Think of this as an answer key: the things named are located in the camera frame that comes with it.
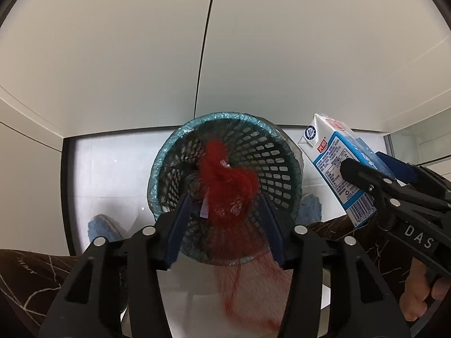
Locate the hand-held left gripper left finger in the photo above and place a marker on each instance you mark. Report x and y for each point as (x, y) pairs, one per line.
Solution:
(178, 232)

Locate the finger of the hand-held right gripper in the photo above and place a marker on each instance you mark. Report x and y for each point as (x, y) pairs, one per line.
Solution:
(394, 167)
(359, 176)

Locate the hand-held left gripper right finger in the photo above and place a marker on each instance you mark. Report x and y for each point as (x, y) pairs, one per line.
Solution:
(274, 234)

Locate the blue white milk carton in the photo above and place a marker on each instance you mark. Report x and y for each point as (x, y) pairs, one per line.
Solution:
(331, 155)

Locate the red mesh net bag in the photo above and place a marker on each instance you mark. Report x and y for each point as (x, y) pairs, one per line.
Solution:
(225, 190)

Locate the black mesh trash basket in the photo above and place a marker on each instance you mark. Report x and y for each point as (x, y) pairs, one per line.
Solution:
(267, 169)

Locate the person's right hand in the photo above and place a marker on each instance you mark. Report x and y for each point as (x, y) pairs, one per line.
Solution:
(415, 299)

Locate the blue fuzzy slipper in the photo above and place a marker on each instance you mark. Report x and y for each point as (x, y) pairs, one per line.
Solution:
(102, 227)
(310, 207)

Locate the white cabinet door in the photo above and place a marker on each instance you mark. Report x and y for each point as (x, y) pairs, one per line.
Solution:
(317, 49)
(105, 49)

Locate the person's left leg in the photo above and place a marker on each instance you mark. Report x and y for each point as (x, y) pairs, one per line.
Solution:
(28, 281)

